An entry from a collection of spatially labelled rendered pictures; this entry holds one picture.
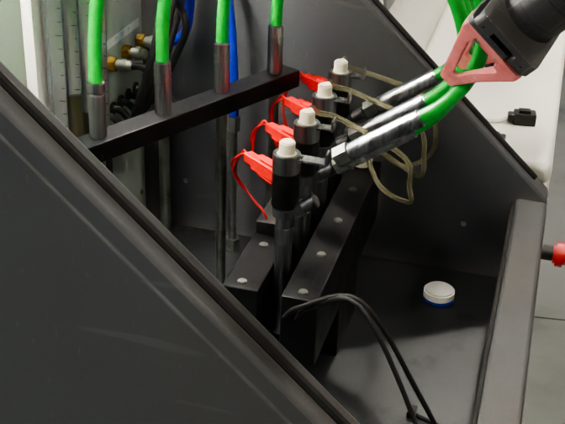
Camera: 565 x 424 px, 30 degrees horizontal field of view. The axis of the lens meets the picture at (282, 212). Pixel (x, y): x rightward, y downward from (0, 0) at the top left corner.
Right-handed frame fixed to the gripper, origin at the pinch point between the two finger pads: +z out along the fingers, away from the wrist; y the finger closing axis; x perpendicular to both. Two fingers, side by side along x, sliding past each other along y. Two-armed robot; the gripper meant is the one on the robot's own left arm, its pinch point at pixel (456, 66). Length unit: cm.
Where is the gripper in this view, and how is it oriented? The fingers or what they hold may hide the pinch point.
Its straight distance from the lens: 97.6
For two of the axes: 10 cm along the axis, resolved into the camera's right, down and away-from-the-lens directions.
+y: -4.8, 5.8, -6.6
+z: -5.5, 4.0, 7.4
